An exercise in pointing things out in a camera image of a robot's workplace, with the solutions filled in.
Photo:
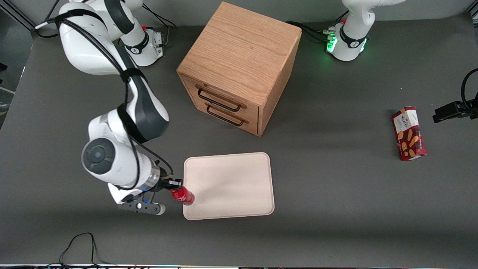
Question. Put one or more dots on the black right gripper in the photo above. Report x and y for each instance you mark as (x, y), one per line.
(164, 184)

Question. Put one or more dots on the red soda can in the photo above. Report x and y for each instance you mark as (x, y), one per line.
(185, 197)

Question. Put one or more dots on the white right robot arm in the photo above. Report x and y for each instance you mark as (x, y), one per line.
(112, 157)

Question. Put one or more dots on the cream rectangular plastic tray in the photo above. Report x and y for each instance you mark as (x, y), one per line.
(231, 186)

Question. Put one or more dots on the wooden drawer front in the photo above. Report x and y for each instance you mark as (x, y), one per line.
(220, 93)
(227, 121)

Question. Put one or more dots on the oak wooden drawer cabinet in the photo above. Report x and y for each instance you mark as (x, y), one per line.
(239, 56)

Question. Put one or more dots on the red shortbread biscuit box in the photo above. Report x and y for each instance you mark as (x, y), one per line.
(409, 138)

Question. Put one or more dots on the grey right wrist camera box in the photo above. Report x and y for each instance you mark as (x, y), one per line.
(143, 208)

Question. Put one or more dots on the black clamp mount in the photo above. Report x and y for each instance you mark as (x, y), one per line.
(453, 111)

